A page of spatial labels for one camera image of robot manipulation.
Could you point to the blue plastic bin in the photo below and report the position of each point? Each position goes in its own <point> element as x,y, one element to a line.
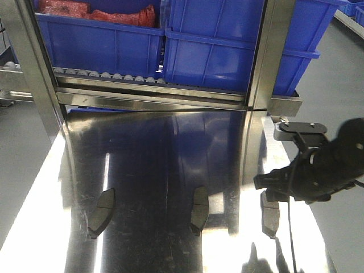
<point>212,43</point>
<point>101,46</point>

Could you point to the stainless steel rack frame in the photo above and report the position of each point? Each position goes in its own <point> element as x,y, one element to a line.
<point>36,81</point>

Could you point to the grey brake pad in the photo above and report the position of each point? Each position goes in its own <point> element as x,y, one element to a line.
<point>102,214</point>
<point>270,215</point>
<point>200,210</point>

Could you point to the grey roller track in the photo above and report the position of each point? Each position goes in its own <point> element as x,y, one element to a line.
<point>115,76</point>

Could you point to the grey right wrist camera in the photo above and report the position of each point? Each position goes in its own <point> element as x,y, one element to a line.
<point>285,131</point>

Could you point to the right blue plastic bin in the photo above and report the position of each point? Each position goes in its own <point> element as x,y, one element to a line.
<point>212,43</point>

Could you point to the left blue plastic bin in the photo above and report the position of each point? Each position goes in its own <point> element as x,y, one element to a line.
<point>101,46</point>

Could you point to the red mesh bags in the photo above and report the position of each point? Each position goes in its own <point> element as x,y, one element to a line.
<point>146,17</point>

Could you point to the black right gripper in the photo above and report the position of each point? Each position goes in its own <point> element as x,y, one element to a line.
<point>325,171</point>

